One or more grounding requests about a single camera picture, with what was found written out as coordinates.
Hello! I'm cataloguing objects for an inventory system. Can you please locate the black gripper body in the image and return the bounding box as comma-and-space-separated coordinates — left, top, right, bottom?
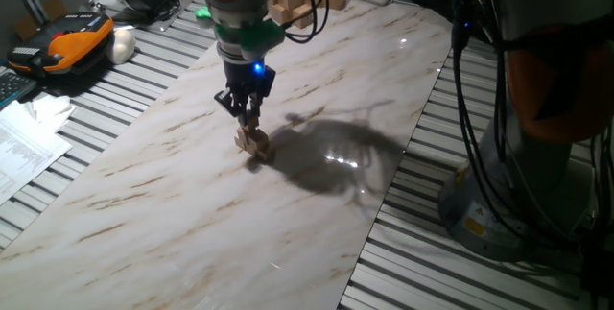
223, 60, 277, 99

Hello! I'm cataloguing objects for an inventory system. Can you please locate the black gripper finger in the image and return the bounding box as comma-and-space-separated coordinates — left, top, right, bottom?
213, 88, 248, 119
245, 91, 265, 128

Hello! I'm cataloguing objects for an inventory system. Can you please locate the green wrist adapter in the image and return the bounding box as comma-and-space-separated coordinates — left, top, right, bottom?
194, 6, 287, 61

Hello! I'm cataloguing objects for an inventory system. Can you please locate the white rounded object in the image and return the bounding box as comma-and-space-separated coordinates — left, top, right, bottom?
105, 28, 137, 65

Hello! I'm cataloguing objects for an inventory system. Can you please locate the marble pattern board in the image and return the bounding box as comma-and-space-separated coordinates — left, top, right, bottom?
0, 0, 455, 310

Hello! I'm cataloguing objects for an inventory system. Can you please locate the orange black teach pendant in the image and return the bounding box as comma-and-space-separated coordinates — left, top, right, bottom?
7, 12, 116, 79

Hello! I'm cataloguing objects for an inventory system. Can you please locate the white crumpled tissue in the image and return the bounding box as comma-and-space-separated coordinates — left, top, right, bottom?
26, 94, 78, 134

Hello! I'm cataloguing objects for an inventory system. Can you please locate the brown cardboard piece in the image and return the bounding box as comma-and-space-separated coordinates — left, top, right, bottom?
12, 13, 40, 42
41, 0, 69, 22

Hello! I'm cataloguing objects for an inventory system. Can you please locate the printed paper sheet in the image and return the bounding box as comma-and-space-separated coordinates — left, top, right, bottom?
0, 101, 74, 207

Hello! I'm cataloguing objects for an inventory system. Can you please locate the black keyboard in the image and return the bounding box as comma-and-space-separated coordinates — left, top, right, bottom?
0, 65, 38, 111

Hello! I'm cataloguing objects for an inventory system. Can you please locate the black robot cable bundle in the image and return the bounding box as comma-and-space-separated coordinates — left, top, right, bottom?
449, 0, 577, 253

